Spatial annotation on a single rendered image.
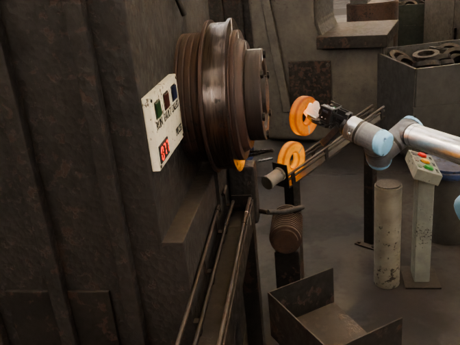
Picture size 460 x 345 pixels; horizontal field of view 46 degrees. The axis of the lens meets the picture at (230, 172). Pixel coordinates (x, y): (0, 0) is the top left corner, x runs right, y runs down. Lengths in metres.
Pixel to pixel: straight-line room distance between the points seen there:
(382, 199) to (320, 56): 2.09
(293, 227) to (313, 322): 0.70
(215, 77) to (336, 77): 2.93
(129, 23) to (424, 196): 1.68
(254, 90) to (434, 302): 1.47
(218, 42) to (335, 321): 0.82
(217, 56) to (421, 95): 2.40
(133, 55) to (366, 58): 3.20
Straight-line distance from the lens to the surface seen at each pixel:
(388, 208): 2.48
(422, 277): 2.74
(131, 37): 1.23
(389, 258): 2.61
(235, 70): 1.54
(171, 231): 1.42
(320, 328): 1.48
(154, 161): 1.30
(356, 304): 2.59
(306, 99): 2.14
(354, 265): 2.86
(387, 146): 2.01
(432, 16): 6.16
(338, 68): 4.34
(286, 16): 4.37
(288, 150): 2.21
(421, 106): 3.77
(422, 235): 2.62
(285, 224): 2.12
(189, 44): 1.60
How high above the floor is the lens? 1.52
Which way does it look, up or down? 22 degrees down
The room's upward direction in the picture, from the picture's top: 6 degrees counter-clockwise
